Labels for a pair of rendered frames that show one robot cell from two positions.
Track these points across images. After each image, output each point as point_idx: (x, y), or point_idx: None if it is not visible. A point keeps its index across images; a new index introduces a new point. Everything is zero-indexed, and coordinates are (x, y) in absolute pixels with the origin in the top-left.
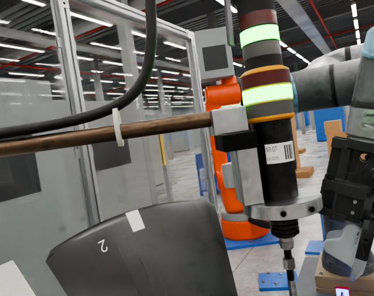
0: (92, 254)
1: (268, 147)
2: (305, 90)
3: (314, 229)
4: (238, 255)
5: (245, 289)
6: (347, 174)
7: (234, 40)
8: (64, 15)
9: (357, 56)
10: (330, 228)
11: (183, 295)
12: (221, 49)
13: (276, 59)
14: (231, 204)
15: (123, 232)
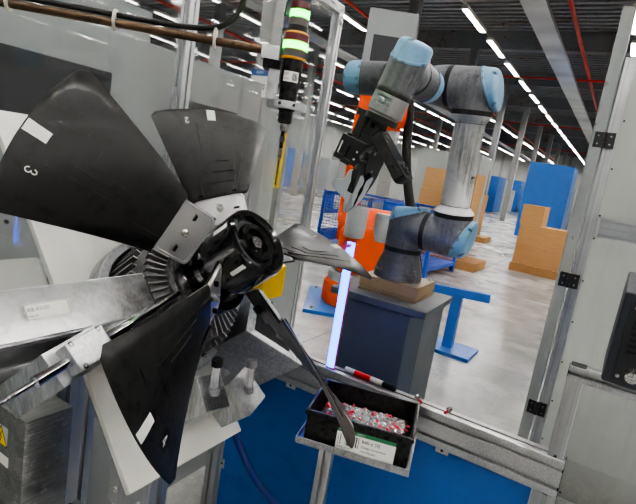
0: (179, 121)
1: (285, 72)
2: (365, 75)
3: (442, 326)
4: (331, 323)
5: (322, 356)
6: (360, 135)
7: (444, 41)
8: None
9: (454, 74)
10: (389, 235)
11: (225, 154)
12: None
13: (301, 28)
14: None
15: (201, 118)
